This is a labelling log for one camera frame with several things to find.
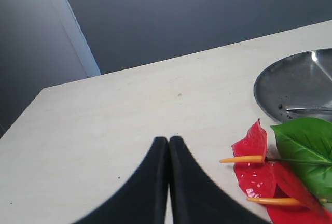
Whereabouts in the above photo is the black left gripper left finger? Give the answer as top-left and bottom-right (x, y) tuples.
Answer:
(76, 137), (168, 224)

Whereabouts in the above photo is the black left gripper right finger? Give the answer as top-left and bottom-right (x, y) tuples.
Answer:
(169, 136), (267, 224)

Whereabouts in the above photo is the round steel plate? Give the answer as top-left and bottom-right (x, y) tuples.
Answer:
(253, 48), (331, 123)

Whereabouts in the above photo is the metal spoon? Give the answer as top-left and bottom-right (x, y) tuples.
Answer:
(285, 106), (331, 112)

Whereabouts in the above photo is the red artificial flower stem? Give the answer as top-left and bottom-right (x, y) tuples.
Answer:
(222, 117), (331, 223)

